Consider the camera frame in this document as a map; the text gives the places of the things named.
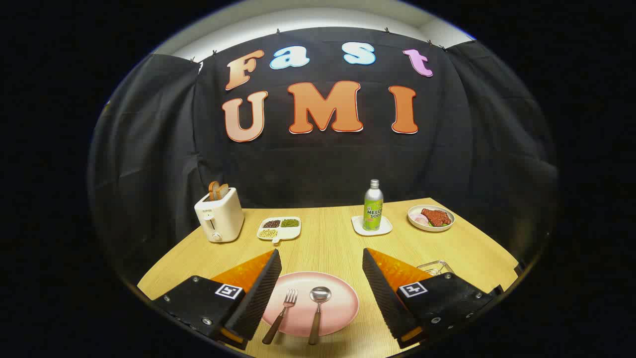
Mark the pink round plate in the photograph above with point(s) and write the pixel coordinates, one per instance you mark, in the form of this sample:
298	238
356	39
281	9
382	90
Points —
340	303

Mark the green soda bottle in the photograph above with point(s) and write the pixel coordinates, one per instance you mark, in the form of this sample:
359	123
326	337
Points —
372	214

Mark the yellow beans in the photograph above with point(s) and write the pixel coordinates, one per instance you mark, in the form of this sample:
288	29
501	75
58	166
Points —
268	233

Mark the green beans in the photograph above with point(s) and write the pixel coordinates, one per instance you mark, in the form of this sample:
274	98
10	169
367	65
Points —
290	223

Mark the pink ham slices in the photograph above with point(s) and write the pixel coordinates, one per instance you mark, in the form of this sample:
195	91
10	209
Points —
420	219

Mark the white square coaster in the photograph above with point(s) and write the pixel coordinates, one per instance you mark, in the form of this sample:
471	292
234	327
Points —
385	228

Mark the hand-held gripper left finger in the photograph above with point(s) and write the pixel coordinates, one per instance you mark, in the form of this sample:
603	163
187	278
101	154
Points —
258	298

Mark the dark red beans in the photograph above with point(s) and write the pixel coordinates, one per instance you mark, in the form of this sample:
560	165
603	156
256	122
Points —
271	223

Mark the white divided dish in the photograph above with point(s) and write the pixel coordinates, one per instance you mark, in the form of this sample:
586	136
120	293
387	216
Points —
285	231

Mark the brown toast slice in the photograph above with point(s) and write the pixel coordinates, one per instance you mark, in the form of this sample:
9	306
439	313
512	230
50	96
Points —
223	190
213	191

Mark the red-brown meat piece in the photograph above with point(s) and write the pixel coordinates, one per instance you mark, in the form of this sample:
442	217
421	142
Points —
436	217

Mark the white oval food plate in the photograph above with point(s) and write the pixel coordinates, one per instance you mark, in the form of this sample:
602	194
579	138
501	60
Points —
415	223

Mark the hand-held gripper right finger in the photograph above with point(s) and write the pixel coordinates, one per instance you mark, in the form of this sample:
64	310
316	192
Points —
385	298

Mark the cream white toaster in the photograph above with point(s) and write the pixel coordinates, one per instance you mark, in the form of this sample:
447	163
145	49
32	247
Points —
221	219

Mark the green lettuce leaf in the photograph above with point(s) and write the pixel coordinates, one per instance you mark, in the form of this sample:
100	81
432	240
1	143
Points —
431	224

